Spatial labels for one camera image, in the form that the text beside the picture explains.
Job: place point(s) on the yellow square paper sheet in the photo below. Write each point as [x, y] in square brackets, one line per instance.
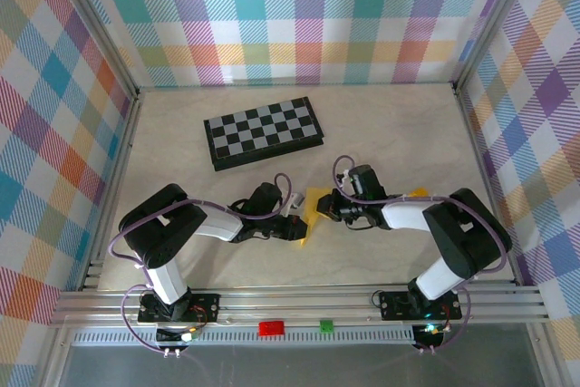
[312, 210]

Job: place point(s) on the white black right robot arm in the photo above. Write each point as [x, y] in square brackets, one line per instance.
[466, 242]

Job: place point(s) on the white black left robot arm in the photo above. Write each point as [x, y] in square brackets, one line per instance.
[154, 242]

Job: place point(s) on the small yellow block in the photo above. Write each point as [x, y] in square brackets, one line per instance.
[420, 192]

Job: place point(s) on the black grey folding chessboard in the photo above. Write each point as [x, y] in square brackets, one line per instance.
[263, 133]

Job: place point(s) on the green button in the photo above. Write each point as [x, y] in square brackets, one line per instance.
[326, 326]

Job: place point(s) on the red button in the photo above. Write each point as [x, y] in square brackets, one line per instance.
[271, 328]

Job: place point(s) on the black controller board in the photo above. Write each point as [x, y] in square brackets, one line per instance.
[430, 335]
[174, 336]

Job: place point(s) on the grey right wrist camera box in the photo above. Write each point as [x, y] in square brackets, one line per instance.
[345, 178]

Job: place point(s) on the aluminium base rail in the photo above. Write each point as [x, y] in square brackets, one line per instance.
[294, 305]

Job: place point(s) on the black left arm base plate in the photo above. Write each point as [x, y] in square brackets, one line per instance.
[208, 307]

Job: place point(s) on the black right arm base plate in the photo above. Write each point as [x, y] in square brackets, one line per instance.
[394, 307]

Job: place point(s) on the aluminium side rail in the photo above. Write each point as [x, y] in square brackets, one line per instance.
[118, 178]

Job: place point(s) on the aluminium corner post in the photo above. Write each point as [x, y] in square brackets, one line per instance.
[496, 20]
[97, 29]

